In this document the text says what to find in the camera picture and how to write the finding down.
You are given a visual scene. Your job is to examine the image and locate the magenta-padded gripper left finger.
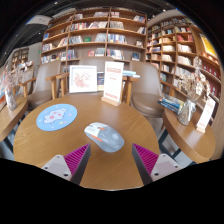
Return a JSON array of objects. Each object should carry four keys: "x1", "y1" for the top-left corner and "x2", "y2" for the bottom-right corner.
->
[{"x1": 41, "y1": 143, "x2": 92, "y2": 186}]

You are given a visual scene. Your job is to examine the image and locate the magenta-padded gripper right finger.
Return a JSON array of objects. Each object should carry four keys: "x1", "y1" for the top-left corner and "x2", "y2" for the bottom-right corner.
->
[{"x1": 131, "y1": 143, "x2": 184, "y2": 186}]

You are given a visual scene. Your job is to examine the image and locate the grey computer mouse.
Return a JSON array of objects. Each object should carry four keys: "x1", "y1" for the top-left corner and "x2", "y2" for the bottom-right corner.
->
[{"x1": 83, "y1": 121, "x2": 126, "y2": 154}]

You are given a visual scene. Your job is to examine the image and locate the round blue mouse pad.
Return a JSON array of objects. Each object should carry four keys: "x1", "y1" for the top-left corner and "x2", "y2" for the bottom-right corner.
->
[{"x1": 35, "y1": 103, "x2": 78, "y2": 132}]

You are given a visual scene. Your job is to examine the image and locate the round wooden side table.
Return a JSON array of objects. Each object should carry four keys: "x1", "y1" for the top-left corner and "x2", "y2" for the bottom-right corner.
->
[
  {"x1": 0, "y1": 96, "x2": 29, "y2": 153},
  {"x1": 158, "y1": 107, "x2": 217, "y2": 164}
]

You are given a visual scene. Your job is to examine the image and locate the stack of blue books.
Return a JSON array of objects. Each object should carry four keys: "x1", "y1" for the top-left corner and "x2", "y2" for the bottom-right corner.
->
[{"x1": 157, "y1": 94, "x2": 184, "y2": 115}]

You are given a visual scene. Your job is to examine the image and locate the small white table sign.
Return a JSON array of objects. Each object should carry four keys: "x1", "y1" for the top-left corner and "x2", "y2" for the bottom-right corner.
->
[{"x1": 195, "y1": 96, "x2": 217, "y2": 134}]

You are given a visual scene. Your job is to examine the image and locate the glass vase with beige flowers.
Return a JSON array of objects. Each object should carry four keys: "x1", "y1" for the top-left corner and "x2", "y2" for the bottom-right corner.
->
[{"x1": 176, "y1": 56, "x2": 211, "y2": 126}]

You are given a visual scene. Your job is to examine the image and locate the white framed flower picture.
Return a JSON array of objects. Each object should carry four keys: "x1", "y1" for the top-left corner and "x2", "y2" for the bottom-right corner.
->
[{"x1": 68, "y1": 64, "x2": 98, "y2": 94}]

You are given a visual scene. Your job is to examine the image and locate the dark upright book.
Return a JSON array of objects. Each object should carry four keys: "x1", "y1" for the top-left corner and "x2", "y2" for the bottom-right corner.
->
[{"x1": 96, "y1": 71, "x2": 106, "y2": 92}]

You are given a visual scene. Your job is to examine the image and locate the white sign in wooden stand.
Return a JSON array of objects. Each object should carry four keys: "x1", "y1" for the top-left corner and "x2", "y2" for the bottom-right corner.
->
[{"x1": 100, "y1": 60, "x2": 125, "y2": 107}]

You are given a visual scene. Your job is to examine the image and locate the light blue flat books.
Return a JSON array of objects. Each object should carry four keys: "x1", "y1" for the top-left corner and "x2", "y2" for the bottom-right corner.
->
[{"x1": 122, "y1": 69, "x2": 141, "y2": 79}]

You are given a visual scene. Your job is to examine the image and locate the small distant wooden bookshelf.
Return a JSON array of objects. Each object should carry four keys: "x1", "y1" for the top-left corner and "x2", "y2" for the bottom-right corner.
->
[{"x1": 11, "y1": 47, "x2": 30, "y2": 70}]

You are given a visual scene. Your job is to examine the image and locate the tall wooden bookshelf with books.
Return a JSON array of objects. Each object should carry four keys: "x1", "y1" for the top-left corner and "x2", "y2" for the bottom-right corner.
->
[{"x1": 145, "y1": 16, "x2": 224, "y2": 134}]

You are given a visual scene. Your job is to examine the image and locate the wide wooden bookshelf with books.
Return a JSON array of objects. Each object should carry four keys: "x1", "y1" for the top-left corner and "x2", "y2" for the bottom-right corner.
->
[{"x1": 39, "y1": 6, "x2": 148, "y2": 73}]

